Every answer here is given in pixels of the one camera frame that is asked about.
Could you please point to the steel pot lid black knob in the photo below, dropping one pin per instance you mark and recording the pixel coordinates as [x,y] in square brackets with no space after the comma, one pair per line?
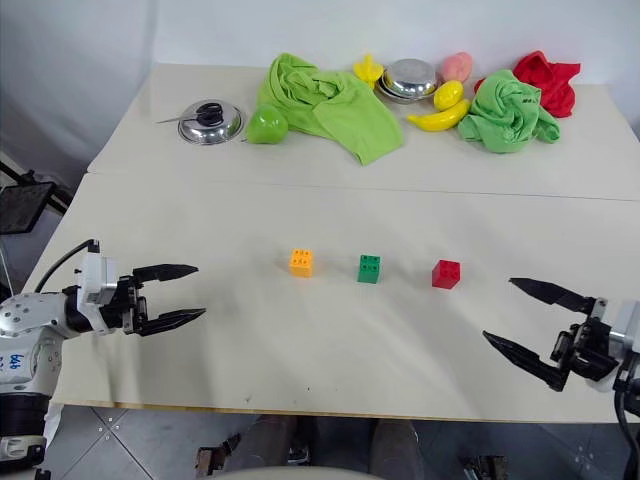
[210,127]

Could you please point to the pink toy peach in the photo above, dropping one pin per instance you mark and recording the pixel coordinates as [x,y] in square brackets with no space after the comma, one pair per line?
[456,67]

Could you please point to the large light green cloth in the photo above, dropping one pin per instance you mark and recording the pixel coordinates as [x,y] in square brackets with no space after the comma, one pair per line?
[345,115]

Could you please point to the red cloth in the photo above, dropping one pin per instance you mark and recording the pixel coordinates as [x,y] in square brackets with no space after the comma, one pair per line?
[555,82]

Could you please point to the rusty metal bracket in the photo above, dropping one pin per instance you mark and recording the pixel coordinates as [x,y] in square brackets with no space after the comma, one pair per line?
[215,455]

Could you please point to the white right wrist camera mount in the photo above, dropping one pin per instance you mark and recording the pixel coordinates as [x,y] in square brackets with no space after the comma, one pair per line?
[625,325]

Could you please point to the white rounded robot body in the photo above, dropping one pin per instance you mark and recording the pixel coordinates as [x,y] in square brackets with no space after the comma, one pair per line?
[295,474]

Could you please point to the yellow toy banana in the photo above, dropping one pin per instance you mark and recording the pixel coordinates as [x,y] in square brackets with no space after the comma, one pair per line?
[440,119]

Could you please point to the green studded toy cube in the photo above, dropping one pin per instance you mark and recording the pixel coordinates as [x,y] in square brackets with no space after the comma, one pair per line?
[369,270]

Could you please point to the yellow toy starfruit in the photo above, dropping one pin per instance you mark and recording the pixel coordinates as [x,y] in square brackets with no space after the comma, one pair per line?
[367,70]

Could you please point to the green toy pepper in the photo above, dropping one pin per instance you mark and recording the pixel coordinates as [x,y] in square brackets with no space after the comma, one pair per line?
[266,127]

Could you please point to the crumpled light green cloth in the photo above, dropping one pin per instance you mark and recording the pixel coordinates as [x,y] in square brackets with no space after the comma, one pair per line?
[505,117]

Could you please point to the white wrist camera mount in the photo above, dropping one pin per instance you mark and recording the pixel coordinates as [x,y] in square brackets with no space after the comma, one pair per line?
[97,277]
[625,325]

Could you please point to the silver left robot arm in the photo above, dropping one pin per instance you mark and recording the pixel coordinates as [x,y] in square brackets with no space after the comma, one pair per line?
[25,320]

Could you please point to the dark rounded shape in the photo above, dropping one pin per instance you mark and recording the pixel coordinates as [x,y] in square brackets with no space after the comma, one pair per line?
[397,445]
[267,442]

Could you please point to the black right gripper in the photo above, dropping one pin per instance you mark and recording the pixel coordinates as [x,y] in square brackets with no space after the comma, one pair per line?
[585,350]

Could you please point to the black stand pole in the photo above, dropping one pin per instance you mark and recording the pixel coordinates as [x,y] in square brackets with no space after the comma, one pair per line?
[20,175]

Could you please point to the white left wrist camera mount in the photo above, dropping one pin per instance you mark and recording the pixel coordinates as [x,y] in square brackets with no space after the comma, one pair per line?
[97,277]

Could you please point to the orange studded toy cube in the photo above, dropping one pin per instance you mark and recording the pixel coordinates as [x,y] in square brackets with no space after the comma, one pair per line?
[301,264]

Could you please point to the dark metal bracket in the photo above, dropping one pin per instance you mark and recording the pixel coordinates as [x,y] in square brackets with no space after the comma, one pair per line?
[482,467]

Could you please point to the stacked steel bowls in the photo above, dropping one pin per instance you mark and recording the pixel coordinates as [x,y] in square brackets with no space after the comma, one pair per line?
[407,80]

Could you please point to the black tablet on stand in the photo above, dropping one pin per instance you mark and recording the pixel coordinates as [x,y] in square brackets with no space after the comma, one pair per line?
[22,206]

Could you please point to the thin metal utensil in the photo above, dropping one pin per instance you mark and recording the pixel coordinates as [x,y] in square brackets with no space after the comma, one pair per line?
[170,119]

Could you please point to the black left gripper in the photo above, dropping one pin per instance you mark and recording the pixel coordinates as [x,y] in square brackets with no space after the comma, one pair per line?
[125,310]

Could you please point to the red studded toy cube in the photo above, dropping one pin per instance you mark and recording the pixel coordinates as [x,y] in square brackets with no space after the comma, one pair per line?
[445,276]

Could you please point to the yellow toy lemon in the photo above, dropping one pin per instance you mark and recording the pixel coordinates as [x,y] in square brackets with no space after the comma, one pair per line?
[447,95]

